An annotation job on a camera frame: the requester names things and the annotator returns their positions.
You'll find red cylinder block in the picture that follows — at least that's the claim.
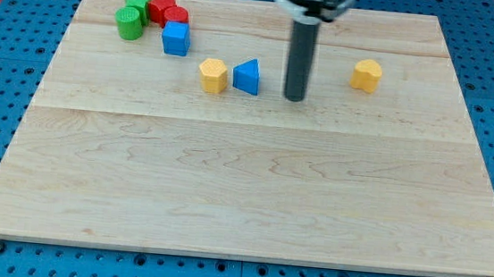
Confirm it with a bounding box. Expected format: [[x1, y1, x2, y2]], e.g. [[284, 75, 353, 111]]
[[161, 5, 189, 28]]

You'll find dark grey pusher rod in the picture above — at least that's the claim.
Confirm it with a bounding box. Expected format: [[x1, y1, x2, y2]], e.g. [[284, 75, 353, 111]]
[[283, 21, 321, 103]]

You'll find light wooden board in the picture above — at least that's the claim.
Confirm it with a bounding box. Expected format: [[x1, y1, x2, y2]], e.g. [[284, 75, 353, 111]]
[[0, 0, 494, 277]]

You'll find red star block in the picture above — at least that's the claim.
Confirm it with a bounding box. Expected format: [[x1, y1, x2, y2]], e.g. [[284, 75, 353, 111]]
[[147, 0, 176, 27]]

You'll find yellow hexagon block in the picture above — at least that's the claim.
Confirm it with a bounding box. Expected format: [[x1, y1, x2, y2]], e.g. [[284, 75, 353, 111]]
[[198, 58, 228, 94]]

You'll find blue cube block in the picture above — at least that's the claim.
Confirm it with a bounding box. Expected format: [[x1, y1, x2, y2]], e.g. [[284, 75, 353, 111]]
[[162, 21, 191, 56]]

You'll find blue triangle block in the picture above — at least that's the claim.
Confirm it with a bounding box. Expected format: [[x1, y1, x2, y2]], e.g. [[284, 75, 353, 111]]
[[232, 59, 260, 96]]

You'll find green cylinder block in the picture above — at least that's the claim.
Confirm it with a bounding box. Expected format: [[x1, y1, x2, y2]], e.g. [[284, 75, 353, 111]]
[[115, 6, 143, 40]]

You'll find green star block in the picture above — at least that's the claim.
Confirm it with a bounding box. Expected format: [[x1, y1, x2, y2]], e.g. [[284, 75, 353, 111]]
[[124, 0, 151, 26]]

